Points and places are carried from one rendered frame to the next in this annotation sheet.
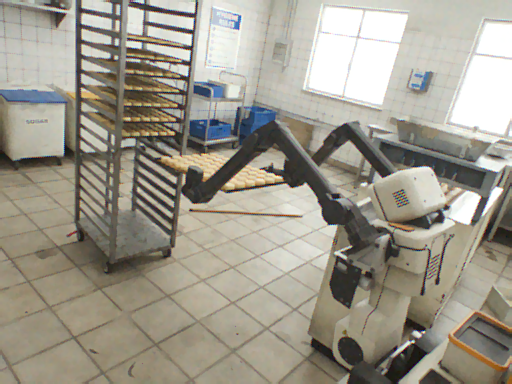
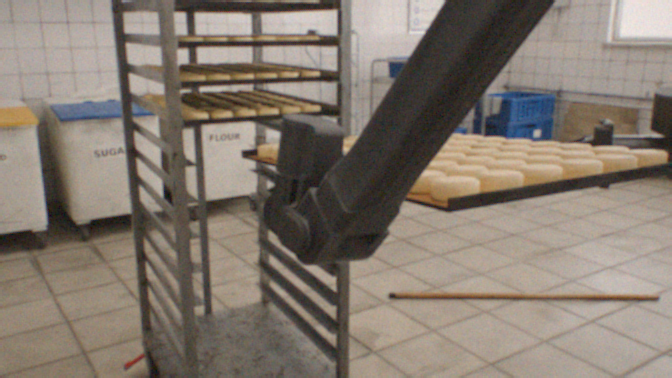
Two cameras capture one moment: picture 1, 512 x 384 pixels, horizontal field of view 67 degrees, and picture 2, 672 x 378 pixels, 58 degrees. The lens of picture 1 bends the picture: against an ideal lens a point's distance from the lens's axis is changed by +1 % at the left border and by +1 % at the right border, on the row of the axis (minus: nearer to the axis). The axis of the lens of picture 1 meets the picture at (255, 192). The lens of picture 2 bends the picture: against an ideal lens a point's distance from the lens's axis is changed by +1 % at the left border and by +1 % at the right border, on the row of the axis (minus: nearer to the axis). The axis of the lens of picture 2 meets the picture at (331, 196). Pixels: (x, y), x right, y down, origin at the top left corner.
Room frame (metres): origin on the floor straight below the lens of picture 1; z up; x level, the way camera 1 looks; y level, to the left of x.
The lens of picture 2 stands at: (0.92, 0.04, 1.17)
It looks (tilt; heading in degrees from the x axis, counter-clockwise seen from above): 16 degrees down; 19
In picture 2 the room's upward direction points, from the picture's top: straight up
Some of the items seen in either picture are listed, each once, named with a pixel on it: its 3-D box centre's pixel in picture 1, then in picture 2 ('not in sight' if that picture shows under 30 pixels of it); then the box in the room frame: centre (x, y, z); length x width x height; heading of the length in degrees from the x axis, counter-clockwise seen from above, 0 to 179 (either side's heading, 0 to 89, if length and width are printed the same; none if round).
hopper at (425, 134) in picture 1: (441, 139); not in sight; (2.44, -1.08, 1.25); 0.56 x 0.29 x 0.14; 55
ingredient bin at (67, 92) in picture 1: (89, 124); (208, 151); (4.38, 2.08, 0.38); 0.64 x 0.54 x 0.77; 50
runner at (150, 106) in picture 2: (101, 123); (156, 107); (2.35, 1.04, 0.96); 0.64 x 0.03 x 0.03; 47
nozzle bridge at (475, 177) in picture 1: (428, 175); not in sight; (2.44, -1.08, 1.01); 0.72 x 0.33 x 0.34; 55
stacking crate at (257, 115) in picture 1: (256, 115); (514, 106); (6.49, 0.23, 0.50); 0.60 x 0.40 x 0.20; 145
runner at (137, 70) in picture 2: (101, 109); (154, 74); (2.35, 1.04, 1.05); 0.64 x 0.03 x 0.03; 47
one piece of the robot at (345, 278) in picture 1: (367, 266); not in sight; (1.23, -0.45, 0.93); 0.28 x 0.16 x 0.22; 137
